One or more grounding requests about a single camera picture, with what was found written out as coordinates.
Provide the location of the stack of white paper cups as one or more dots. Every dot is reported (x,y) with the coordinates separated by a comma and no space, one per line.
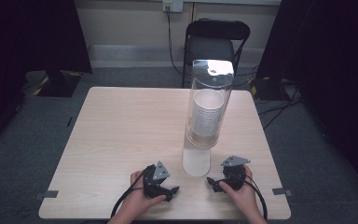
(207,115)

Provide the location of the light wooden table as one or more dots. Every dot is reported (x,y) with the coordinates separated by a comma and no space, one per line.
(118,133)

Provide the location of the black folding chair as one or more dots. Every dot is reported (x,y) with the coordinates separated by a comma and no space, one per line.
(213,46)

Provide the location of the clear tube cup dispenser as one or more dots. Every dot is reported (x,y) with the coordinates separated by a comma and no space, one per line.
(213,71)

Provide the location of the person's left hand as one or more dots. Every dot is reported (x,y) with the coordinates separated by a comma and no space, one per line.
(138,200)

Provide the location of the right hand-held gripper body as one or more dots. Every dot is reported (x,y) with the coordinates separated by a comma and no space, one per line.
(234,177)

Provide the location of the black stand base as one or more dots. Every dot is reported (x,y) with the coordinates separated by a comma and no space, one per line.
(59,84)
(265,88)

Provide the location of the white wall socket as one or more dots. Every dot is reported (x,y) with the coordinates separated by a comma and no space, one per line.
(173,5)

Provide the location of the person's right hand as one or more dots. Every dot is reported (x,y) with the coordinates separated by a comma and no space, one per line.
(245,196)

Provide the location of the single white paper cup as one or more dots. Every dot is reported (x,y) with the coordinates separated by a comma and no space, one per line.
(196,163)

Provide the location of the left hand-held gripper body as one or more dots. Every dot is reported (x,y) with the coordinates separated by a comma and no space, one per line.
(151,186)

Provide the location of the dark curtain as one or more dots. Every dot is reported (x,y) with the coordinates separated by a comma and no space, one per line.
(332,62)
(21,46)

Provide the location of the grey tape strip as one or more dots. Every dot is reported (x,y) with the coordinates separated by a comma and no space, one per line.
(47,194)
(281,191)

